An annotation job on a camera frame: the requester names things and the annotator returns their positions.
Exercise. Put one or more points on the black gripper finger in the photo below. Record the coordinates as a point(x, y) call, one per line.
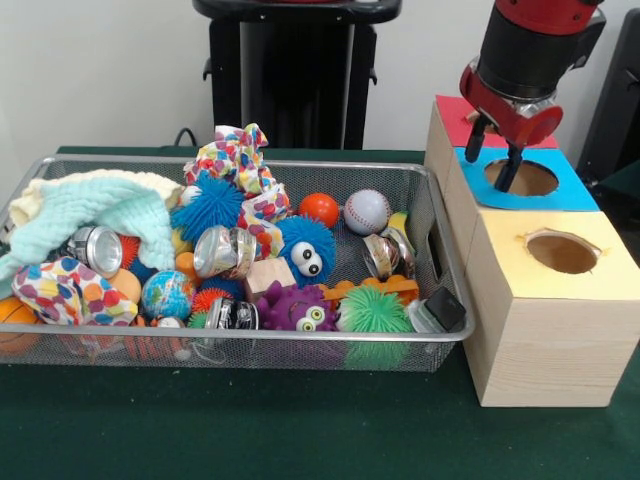
point(475, 140)
point(509, 167)

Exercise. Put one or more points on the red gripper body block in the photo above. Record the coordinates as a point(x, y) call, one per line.
point(535, 127)

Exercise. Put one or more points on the knotted polka dot cloth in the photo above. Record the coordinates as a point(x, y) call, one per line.
point(235, 150)

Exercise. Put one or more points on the blue fuzzy ball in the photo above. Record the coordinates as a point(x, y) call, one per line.
point(210, 207)

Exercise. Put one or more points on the mint green waffle cloth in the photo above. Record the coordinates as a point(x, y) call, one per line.
point(100, 205)

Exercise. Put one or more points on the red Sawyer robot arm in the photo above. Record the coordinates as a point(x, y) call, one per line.
point(530, 50)

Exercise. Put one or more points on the wooden box with three holes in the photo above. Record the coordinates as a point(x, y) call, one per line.
point(550, 350)

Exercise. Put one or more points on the shallow clear mesh bin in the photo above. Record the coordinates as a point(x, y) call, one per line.
point(300, 350)

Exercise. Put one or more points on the black furniture panel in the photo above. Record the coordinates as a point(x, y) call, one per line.
point(620, 125)

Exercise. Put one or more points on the neighbouring green covered table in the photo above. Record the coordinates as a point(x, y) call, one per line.
point(625, 190)

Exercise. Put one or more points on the yellow and green toy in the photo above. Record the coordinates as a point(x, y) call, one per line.
point(400, 225)

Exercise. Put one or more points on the white baseball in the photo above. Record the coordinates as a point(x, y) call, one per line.
point(367, 212)

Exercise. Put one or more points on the colourful printed silver can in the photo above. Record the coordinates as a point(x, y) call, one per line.
point(387, 257)

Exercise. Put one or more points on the small black square box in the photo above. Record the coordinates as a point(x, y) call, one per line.
point(446, 309)

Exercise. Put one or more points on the orange plastic toy brick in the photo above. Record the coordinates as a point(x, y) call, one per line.
point(395, 286)

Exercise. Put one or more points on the small red ball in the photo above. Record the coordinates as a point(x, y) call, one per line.
point(319, 210)

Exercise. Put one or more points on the green spiky rubber ball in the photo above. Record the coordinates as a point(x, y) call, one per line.
point(375, 311)

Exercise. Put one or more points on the blue fuzzy toy with eyes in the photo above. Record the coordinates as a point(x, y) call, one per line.
point(305, 245)

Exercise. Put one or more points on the purple monster toy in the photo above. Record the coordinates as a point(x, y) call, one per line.
point(290, 310)

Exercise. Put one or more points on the crushed silver can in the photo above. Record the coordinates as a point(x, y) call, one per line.
point(222, 252)

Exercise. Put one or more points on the dark green tablecloth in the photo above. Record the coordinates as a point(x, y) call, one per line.
point(300, 425)

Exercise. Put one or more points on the crumpled polka dot cloth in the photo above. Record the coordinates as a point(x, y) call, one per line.
point(70, 292)

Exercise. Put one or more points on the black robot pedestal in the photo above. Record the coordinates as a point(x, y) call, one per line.
point(295, 75)

